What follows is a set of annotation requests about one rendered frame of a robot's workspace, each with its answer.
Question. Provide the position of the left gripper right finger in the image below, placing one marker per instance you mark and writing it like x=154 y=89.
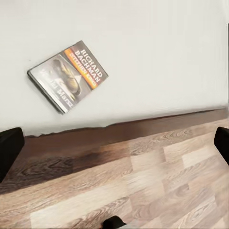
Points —
x=221 y=141

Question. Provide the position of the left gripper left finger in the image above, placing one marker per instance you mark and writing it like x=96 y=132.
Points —
x=11 y=143

